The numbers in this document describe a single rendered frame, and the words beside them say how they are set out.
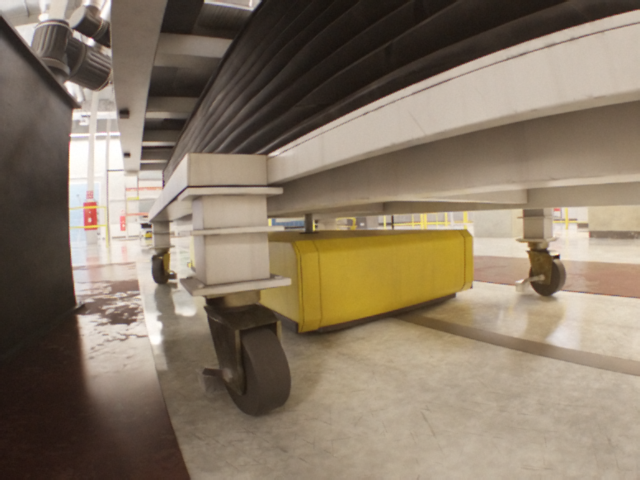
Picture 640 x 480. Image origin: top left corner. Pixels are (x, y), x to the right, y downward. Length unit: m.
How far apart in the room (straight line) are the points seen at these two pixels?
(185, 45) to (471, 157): 0.81
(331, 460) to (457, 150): 0.40
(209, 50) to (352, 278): 0.74
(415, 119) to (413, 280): 0.84
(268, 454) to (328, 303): 0.51
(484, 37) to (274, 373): 0.48
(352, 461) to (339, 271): 0.56
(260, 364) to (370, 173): 0.30
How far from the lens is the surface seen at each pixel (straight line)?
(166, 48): 0.96
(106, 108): 15.27
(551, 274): 1.40
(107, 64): 1.84
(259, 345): 0.52
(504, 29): 0.27
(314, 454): 0.50
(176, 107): 1.40
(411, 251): 1.08
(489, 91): 0.25
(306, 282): 0.86
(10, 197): 1.14
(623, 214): 4.96
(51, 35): 1.67
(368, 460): 0.48
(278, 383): 0.52
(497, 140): 0.30
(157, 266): 2.04
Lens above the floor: 0.31
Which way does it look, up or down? 3 degrees down
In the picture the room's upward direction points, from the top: 3 degrees counter-clockwise
